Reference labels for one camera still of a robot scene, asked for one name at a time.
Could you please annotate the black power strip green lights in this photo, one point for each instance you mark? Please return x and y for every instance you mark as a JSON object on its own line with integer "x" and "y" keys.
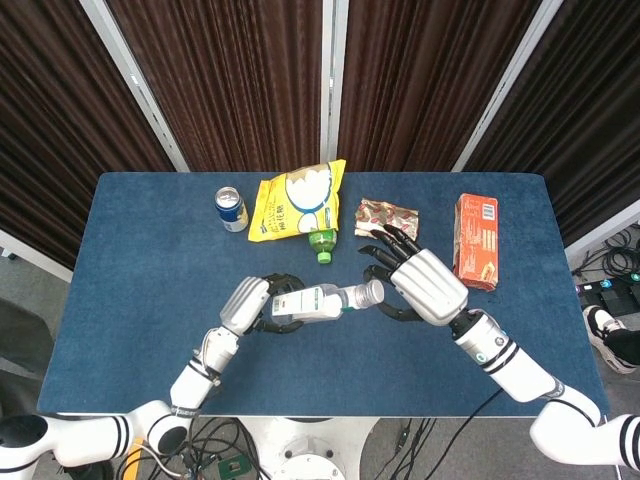
{"x": 612, "y": 295}

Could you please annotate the green plastic bottle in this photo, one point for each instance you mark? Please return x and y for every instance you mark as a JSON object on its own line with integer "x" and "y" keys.
{"x": 322, "y": 242}

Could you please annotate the black shoe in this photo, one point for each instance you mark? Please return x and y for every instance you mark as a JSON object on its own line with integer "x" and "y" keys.
{"x": 85, "y": 471}

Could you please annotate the yellow floor tape strip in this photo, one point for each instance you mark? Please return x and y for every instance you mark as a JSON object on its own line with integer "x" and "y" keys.
{"x": 135, "y": 450}

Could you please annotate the blue drink can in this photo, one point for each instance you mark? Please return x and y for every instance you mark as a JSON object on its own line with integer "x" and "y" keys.
{"x": 232, "y": 212}

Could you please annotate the white black sneaker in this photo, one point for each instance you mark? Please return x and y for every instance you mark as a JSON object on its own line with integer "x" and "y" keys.
{"x": 602, "y": 332}

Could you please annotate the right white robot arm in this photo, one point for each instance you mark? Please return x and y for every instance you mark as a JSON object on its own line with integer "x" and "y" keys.
{"x": 520, "y": 370}

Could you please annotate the transparent plastic bottle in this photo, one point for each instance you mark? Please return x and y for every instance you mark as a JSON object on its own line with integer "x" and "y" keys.
{"x": 315, "y": 302}

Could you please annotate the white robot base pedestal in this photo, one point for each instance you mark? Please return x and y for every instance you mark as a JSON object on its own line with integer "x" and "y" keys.
{"x": 307, "y": 450}

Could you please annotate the green circuit board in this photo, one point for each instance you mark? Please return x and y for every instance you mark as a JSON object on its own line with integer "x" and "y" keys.
{"x": 233, "y": 467}

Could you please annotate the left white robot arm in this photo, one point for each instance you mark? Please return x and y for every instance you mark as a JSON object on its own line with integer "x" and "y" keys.
{"x": 192, "y": 382}

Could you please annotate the yellow snack bag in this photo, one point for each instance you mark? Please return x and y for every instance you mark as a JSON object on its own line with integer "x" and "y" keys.
{"x": 295, "y": 200}

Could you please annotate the orange carton box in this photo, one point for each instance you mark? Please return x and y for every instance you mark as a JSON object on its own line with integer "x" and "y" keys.
{"x": 477, "y": 245}

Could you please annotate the blue table mat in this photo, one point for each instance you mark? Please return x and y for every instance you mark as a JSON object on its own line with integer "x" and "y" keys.
{"x": 150, "y": 260}

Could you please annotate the white partition base rail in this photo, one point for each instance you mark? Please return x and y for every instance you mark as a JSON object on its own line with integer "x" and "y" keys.
{"x": 605, "y": 230}
{"x": 30, "y": 255}

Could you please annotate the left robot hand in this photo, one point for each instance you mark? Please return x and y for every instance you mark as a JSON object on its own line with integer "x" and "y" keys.
{"x": 245, "y": 304}

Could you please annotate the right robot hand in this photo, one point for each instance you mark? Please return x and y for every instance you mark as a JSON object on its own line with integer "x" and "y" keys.
{"x": 432, "y": 287}

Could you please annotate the white partition frame post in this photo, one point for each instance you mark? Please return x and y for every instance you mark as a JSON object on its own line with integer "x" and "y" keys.
{"x": 334, "y": 75}
{"x": 505, "y": 95}
{"x": 137, "y": 85}

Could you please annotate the red patterned snack wrapper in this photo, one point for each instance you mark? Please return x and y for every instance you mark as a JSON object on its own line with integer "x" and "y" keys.
{"x": 382, "y": 215}

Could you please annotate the brown pleated curtain panel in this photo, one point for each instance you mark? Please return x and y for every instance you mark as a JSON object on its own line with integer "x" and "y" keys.
{"x": 45, "y": 125}
{"x": 225, "y": 85}
{"x": 590, "y": 125}
{"x": 425, "y": 85}

